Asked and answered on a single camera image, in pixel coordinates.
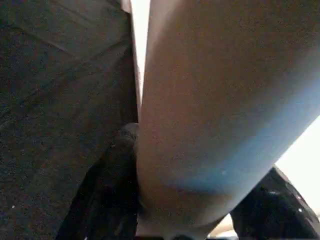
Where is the white plastic table leg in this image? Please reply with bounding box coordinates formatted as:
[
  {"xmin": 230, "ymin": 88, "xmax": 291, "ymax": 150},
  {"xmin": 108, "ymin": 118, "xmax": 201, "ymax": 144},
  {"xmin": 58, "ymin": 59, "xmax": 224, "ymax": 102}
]
[{"xmin": 136, "ymin": 0, "xmax": 320, "ymax": 240}]

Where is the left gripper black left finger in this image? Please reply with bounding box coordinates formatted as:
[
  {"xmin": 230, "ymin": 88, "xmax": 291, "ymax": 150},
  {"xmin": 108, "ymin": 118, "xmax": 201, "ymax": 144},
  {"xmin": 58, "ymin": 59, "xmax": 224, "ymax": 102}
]
[{"xmin": 56, "ymin": 122, "xmax": 141, "ymax": 240}]

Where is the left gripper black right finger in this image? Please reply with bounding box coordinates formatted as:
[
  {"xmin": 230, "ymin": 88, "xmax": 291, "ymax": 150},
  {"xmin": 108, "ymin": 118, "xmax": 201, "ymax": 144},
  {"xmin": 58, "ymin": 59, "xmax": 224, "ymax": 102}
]
[{"xmin": 229, "ymin": 164, "xmax": 320, "ymax": 240}]

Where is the white flat board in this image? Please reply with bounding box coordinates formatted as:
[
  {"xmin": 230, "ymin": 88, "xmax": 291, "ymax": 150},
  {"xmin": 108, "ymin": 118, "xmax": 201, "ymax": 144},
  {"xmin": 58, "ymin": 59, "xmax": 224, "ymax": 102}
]
[{"xmin": 129, "ymin": 0, "xmax": 151, "ymax": 108}]

